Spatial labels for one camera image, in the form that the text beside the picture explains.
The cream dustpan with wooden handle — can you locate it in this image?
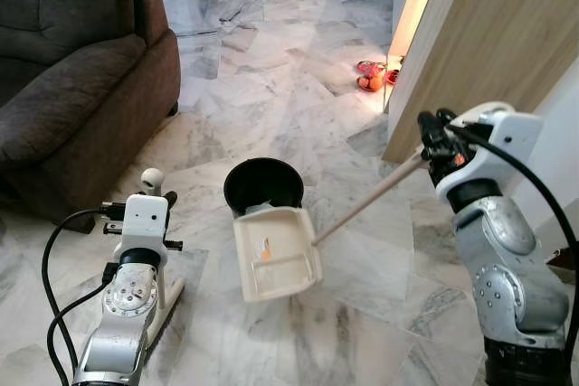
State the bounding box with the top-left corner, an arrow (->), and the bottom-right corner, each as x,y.
233,149 -> 428,305

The red and orange toy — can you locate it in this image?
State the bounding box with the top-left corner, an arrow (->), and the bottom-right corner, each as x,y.
355,59 -> 402,94

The black round bin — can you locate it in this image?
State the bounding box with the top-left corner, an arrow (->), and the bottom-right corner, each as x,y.
223,157 -> 306,218

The light wooden cabinet panel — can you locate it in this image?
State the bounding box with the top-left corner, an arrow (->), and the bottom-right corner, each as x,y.
382,0 -> 579,166

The dark brown fabric sofa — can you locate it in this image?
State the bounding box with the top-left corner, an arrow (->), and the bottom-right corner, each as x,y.
0,0 -> 182,217

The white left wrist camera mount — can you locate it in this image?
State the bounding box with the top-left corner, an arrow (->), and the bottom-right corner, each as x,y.
113,193 -> 173,265

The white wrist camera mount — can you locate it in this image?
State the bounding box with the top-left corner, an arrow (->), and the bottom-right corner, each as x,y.
113,193 -> 173,265
435,101 -> 545,202

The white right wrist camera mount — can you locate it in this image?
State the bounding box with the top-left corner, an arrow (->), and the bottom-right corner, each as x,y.
435,101 -> 545,202

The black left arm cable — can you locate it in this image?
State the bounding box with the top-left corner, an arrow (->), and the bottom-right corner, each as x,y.
41,208 -> 123,386

